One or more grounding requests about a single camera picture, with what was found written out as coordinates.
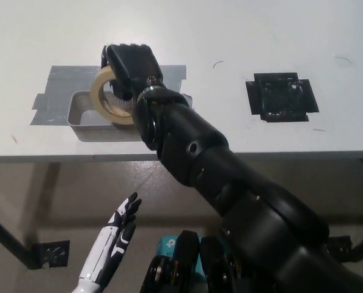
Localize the teal cardboard box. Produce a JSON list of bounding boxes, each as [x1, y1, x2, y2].
[[156, 235, 207, 277]]

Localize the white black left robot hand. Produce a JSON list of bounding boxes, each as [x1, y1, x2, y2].
[[77, 192, 142, 286]]

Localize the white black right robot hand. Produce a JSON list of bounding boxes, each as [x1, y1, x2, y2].
[[100, 43, 166, 101]]

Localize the beige masking tape roll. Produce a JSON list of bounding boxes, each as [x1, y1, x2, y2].
[[90, 66, 136, 126]]

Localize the black robot legs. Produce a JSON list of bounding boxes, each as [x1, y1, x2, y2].
[[139, 230, 280, 293]]

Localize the black tape patch square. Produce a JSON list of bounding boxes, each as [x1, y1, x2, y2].
[[245, 71, 320, 124]]

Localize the small grey perforated container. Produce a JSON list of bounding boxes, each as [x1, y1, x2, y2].
[[67, 91, 143, 143]]

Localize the grey duct tape patch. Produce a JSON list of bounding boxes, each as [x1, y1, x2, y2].
[[29, 64, 195, 127]]

